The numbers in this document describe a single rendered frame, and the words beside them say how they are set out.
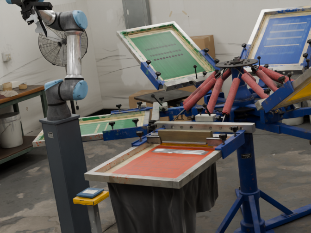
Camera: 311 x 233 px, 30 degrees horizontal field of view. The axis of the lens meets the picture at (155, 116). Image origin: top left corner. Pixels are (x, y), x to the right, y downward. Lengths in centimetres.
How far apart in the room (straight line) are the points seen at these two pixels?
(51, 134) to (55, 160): 17
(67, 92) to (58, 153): 39
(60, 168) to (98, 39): 538
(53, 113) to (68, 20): 56
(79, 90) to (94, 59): 547
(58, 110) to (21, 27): 433
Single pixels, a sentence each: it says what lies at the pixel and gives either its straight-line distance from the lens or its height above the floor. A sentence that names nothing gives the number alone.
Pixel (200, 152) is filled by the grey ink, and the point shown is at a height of 96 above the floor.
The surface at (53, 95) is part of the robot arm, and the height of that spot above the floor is 135.
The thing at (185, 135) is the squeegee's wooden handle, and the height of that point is 103.
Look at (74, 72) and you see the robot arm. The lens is 348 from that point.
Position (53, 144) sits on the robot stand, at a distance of 360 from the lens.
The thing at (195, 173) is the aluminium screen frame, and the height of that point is 97.
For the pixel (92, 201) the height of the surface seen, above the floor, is 95.
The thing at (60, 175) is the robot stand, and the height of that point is 85.
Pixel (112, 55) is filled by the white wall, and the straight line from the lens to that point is 873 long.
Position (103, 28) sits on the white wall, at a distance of 874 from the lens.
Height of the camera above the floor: 194
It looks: 13 degrees down
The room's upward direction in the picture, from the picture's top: 8 degrees counter-clockwise
